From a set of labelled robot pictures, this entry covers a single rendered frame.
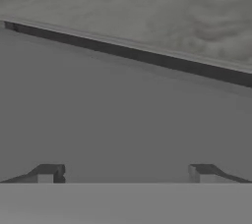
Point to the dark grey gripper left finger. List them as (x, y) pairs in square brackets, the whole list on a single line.
[(49, 172)]

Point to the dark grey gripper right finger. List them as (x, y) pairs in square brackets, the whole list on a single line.
[(204, 173)]

